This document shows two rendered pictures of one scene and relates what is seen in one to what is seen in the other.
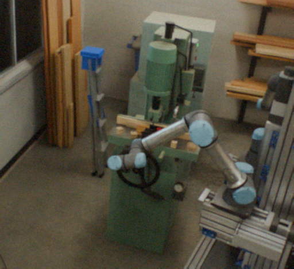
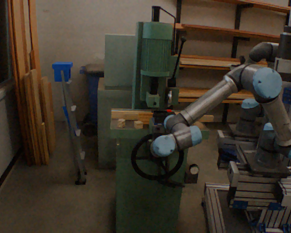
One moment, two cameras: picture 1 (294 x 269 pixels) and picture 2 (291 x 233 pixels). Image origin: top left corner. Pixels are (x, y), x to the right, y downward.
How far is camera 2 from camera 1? 140 cm
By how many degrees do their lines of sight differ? 19
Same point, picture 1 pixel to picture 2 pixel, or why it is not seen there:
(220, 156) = (282, 109)
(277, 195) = not seen: outside the picture
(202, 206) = (238, 179)
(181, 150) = not seen: hidden behind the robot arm
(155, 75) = (157, 52)
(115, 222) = (124, 222)
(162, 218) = (173, 205)
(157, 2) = (96, 39)
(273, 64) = (187, 76)
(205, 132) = (275, 79)
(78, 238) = not seen: outside the picture
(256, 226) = not seen: outside the picture
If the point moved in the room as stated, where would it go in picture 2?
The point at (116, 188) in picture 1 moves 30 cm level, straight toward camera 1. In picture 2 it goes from (124, 187) to (139, 217)
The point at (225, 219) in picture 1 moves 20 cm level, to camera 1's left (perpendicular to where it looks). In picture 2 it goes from (263, 185) to (234, 191)
